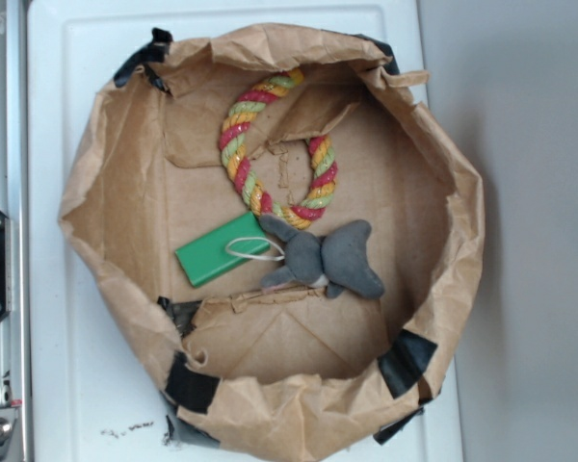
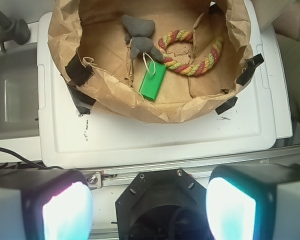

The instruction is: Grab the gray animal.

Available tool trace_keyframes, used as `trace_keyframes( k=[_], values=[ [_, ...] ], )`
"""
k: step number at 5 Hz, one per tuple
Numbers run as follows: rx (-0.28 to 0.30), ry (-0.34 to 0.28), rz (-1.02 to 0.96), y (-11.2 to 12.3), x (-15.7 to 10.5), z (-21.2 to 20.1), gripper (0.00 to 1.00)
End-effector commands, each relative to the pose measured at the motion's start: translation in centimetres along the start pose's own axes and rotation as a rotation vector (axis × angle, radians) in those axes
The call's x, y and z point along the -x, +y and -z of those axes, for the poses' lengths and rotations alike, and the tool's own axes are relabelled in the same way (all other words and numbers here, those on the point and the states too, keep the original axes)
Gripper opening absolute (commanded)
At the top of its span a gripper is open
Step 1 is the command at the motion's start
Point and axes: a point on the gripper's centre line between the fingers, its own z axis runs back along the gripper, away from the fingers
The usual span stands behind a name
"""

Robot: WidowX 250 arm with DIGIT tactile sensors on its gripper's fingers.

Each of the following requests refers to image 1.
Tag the gray plush elephant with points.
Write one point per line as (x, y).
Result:
(335, 262)

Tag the green rectangular block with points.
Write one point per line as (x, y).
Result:
(222, 249)

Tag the brown paper bag bin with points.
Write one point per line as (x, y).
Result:
(289, 374)

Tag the white tray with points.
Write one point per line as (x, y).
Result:
(92, 399)

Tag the multicolour rope ring toy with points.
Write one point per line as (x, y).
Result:
(239, 171)

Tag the aluminium frame rail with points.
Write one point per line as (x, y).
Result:
(15, 387)

